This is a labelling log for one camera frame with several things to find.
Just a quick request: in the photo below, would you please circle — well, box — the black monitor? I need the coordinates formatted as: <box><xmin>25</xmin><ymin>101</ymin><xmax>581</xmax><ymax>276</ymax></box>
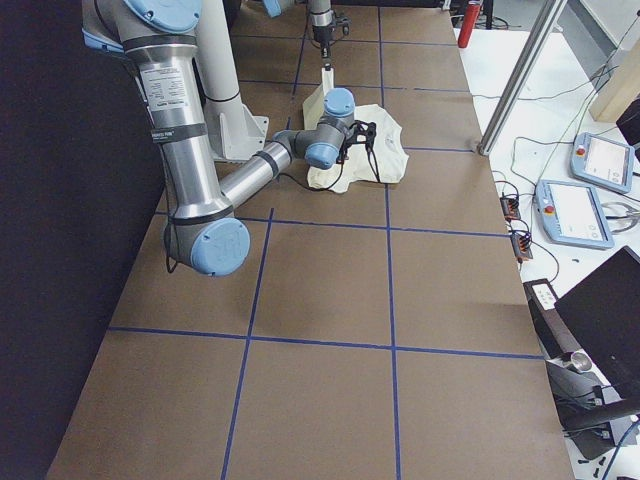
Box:
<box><xmin>555</xmin><ymin>246</ymin><xmax>640</xmax><ymax>398</ymax></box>

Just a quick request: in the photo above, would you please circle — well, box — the far blue teach pendant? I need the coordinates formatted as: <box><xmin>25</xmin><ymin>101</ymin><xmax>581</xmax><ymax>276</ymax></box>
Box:
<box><xmin>570</xmin><ymin>132</ymin><xmax>635</xmax><ymax>194</ymax></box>

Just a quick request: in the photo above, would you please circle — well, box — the red cylinder bottle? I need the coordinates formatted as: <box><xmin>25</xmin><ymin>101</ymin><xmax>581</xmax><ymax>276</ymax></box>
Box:
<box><xmin>457</xmin><ymin>0</ymin><xmax>482</xmax><ymax>49</ymax></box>

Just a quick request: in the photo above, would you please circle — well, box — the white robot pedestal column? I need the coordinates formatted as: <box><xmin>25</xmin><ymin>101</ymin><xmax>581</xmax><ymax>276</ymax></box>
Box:
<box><xmin>195</xmin><ymin>0</ymin><xmax>269</xmax><ymax>162</ymax></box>

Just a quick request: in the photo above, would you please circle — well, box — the near orange terminal block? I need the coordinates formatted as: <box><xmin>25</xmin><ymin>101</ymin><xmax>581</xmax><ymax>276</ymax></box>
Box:
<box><xmin>510</xmin><ymin>230</ymin><xmax>533</xmax><ymax>263</ymax></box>

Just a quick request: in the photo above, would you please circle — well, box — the aluminium frame post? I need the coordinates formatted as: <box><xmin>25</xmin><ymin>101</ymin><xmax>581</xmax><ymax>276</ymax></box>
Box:
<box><xmin>477</xmin><ymin>0</ymin><xmax>568</xmax><ymax>156</ymax></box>

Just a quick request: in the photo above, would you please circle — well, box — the silver metal cup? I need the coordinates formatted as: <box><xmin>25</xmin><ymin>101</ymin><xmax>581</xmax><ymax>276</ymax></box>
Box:
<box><xmin>566</xmin><ymin>351</ymin><xmax>593</xmax><ymax>374</ymax></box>

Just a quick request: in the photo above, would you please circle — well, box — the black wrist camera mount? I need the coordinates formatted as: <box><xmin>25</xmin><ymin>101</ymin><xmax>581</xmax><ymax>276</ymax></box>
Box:
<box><xmin>347</xmin><ymin>120</ymin><xmax>377</xmax><ymax>152</ymax></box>

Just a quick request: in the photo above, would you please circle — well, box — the far orange terminal block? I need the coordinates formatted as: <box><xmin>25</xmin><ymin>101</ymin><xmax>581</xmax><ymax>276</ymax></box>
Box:
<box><xmin>500</xmin><ymin>196</ymin><xmax>521</xmax><ymax>221</ymax></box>

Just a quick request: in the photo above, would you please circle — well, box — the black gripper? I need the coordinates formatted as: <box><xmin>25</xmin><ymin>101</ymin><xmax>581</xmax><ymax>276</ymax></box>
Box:
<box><xmin>336</xmin><ymin>140</ymin><xmax>351</xmax><ymax>165</ymax></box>
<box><xmin>312</xmin><ymin>24</ymin><xmax>335</xmax><ymax>71</ymax></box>

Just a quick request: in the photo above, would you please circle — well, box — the black box white label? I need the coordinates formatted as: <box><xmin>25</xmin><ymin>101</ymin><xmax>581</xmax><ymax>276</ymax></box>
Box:
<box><xmin>523</xmin><ymin>279</ymin><xmax>582</xmax><ymax>359</ymax></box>

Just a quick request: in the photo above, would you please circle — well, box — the cream long sleeve cat shirt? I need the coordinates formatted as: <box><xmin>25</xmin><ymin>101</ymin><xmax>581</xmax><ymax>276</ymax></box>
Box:
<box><xmin>301</xmin><ymin>68</ymin><xmax>411</xmax><ymax>195</ymax></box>

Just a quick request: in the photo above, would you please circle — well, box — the near blue teach pendant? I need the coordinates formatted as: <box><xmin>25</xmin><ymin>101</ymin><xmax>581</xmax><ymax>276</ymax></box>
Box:
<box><xmin>534</xmin><ymin>180</ymin><xmax>614</xmax><ymax>250</ymax></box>

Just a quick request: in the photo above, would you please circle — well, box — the orange terminal block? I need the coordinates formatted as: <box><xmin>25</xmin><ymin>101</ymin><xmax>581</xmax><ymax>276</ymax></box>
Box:
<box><xmin>510</xmin><ymin>230</ymin><xmax>533</xmax><ymax>263</ymax></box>
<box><xmin>500</xmin><ymin>196</ymin><xmax>521</xmax><ymax>221</ymax></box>

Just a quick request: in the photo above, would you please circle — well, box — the blue teach pendant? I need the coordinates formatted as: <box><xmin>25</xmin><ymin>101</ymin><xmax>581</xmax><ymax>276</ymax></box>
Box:
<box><xmin>570</xmin><ymin>132</ymin><xmax>635</xmax><ymax>194</ymax></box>
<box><xmin>534</xmin><ymin>180</ymin><xmax>614</xmax><ymax>250</ymax></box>

